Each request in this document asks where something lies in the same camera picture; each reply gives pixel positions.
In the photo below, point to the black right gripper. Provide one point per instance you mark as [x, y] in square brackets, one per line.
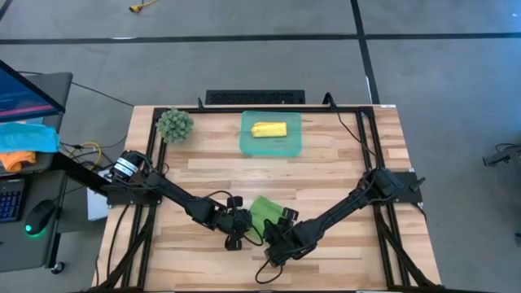
[291, 244]

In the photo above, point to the computer monitor with blue screen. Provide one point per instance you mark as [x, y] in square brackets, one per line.
[20, 97]

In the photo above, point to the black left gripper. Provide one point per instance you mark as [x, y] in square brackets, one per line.
[230, 221]

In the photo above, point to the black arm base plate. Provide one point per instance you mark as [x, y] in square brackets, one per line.
[130, 198]
[409, 193]

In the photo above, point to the yellow microfiber towel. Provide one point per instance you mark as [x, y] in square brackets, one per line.
[268, 130]

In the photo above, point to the black backlit keyboard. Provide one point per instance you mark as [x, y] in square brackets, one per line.
[10, 199]

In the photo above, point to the black metal table frame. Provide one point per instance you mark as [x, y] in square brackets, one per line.
[228, 109]

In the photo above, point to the blue cloth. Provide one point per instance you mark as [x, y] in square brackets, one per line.
[28, 138]

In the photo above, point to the white box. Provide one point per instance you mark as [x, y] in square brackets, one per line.
[97, 207]

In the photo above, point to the green microfiber towel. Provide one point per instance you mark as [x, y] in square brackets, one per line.
[264, 209]

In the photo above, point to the orange cloth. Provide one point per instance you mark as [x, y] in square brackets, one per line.
[14, 160]

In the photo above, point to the black computer mouse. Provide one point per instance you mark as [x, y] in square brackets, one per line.
[38, 215]

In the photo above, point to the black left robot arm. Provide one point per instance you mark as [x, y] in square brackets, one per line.
[179, 199]

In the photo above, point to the artificial green succulent plant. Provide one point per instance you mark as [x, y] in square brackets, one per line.
[175, 125]

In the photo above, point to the teal plastic basket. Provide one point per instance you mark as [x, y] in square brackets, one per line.
[270, 148]

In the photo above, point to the grey computer cart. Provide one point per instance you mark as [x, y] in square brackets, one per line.
[24, 252]

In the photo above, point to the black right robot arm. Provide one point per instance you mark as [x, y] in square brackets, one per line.
[342, 207]

